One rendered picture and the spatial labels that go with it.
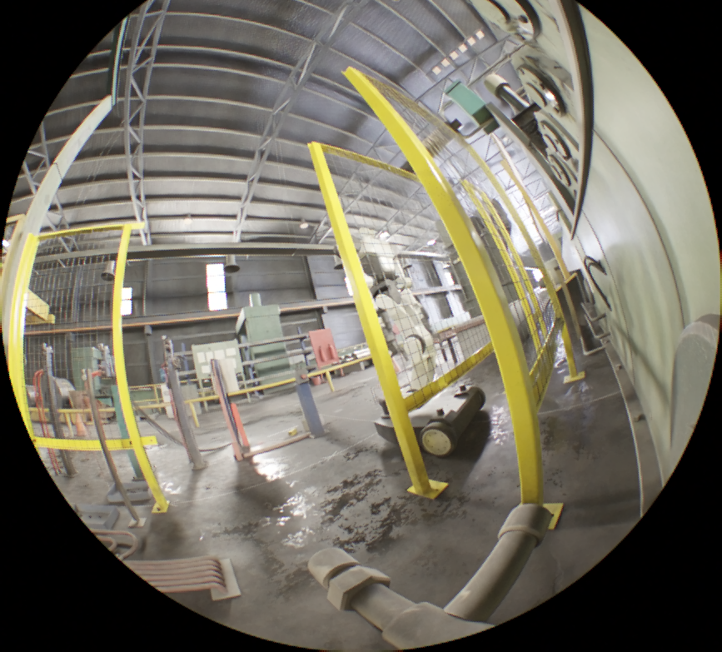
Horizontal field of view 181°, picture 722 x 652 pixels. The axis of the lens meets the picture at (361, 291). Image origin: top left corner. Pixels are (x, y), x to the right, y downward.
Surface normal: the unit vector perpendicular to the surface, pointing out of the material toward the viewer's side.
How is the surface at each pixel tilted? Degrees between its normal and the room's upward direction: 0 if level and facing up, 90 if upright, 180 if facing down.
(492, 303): 90
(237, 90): 173
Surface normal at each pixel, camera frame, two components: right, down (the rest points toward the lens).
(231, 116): 0.36, 0.87
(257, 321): 0.57, -0.38
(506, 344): -0.79, 0.08
